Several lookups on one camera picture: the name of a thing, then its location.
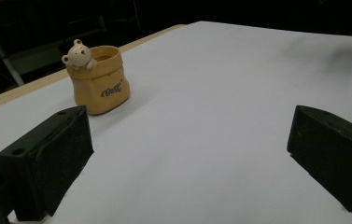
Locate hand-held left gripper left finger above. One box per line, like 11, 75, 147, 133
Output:
0, 105, 95, 222

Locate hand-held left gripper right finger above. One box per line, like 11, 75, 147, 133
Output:
287, 105, 352, 221

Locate grey metal stand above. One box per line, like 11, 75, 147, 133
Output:
0, 14, 26, 88

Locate white table cover sheet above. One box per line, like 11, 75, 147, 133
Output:
0, 21, 352, 224

